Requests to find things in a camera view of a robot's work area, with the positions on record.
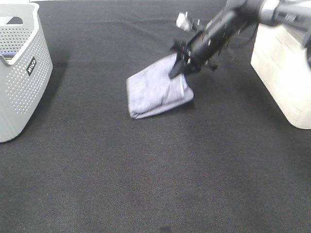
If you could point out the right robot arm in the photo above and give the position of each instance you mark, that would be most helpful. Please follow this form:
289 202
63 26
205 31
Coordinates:
295 14

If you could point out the grey perforated laundry basket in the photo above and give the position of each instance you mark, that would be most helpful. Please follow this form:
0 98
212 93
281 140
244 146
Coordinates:
24 78

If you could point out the lavender towel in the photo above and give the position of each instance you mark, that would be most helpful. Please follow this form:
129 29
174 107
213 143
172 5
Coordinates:
151 91

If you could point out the blue cloth in basket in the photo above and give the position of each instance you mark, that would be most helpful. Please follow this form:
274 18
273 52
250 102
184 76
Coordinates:
8 54

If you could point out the black table mat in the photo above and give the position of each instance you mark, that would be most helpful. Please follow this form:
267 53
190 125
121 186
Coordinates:
226 162

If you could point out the white storage bin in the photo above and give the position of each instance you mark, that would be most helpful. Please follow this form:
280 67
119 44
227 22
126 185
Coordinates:
280 62

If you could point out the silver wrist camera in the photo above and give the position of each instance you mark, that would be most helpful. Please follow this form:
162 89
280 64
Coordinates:
184 22

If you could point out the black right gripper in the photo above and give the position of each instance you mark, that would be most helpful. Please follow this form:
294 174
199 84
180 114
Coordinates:
195 53

